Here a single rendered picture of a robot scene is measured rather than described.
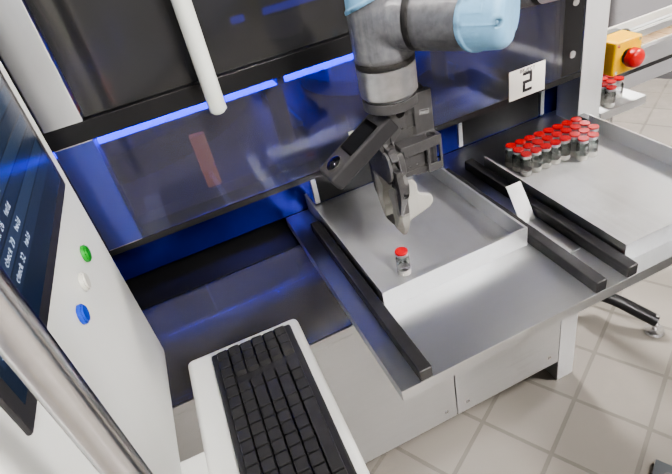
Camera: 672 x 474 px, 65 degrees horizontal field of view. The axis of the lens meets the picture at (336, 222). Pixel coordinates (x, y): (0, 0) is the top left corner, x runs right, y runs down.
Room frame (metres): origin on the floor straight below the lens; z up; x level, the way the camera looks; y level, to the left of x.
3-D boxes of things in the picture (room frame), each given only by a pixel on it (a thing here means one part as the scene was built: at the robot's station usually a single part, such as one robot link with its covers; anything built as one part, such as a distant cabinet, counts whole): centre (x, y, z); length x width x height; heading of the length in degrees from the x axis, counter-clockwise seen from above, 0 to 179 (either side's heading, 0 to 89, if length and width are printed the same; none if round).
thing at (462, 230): (0.77, -0.12, 0.90); 0.34 x 0.26 x 0.04; 16
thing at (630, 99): (1.08, -0.66, 0.87); 0.14 x 0.13 x 0.02; 16
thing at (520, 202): (0.66, -0.33, 0.91); 0.14 x 0.03 x 0.06; 16
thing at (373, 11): (0.64, -0.11, 1.28); 0.09 x 0.08 x 0.11; 51
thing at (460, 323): (0.74, -0.30, 0.87); 0.70 x 0.48 x 0.02; 106
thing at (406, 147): (0.64, -0.11, 1.12); 0.09 x 0.08 x 0.12; 105
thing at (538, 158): (0.85, -0.45, 0.90); 0.18 x 0.02 x 0.05; 105
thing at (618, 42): (1.04, -0.66, 0.99); 0.08 x 0.07 x 0.07; 16
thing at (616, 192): (0.75, -0.48, 0.90); 0.34 x 0.26 x 0.04; 15
